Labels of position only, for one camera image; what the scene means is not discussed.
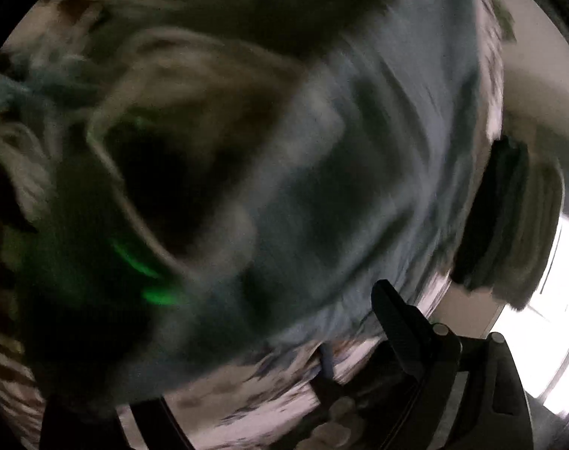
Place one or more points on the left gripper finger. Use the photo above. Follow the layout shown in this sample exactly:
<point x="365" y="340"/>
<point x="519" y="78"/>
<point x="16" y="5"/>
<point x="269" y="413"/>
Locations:
<point x="403" y="394"/>

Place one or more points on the blue denim shorts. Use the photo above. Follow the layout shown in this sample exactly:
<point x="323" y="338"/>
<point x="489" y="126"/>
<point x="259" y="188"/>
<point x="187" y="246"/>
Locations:
<point x="248" y="169"/>

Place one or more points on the grey fleece folded garment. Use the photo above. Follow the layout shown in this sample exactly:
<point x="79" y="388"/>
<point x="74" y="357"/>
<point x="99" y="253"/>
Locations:
<point x="522" y="269"/>

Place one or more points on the dark folded clothes stack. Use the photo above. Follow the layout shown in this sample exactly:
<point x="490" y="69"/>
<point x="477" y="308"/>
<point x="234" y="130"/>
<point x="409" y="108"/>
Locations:
<point x="492" y="222"/>

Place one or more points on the floral bed cover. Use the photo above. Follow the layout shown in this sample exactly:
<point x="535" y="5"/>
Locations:
<point x="46" y="89"/>

